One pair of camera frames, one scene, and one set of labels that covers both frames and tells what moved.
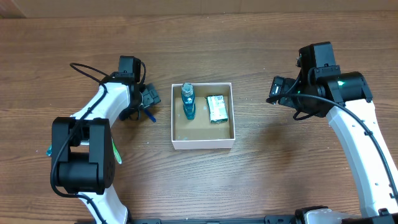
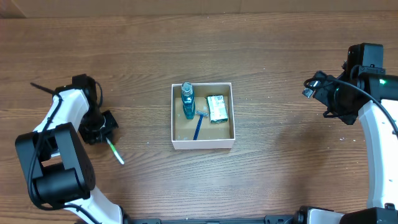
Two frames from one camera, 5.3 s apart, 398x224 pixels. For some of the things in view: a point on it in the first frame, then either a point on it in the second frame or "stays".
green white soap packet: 217,109 stays
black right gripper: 286,84 to 349,114
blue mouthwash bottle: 188,100 stays
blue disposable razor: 150,116 to 201,114
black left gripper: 150,94 to 92,139
